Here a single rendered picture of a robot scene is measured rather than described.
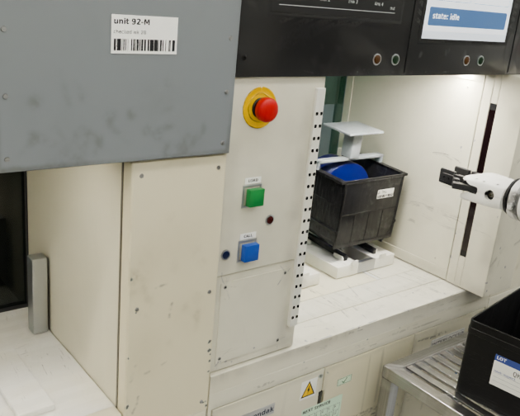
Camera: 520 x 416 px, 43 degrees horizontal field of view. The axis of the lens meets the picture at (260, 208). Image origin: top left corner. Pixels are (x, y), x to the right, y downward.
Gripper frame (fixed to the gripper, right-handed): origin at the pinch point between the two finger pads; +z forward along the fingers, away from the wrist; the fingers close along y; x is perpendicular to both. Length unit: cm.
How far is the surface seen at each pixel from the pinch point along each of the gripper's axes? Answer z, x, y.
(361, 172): 33.3, -9.1, 5.3
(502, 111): 3.1, 13.0, 16.6
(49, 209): 30, -8, -78
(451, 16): 1.5, 32.7, -8.2
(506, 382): -25.1, -35.4, -4.7
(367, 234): 23.9, -22.4, 1.4
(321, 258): 27.6, -28.8, -10.0
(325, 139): 70, -10, 24
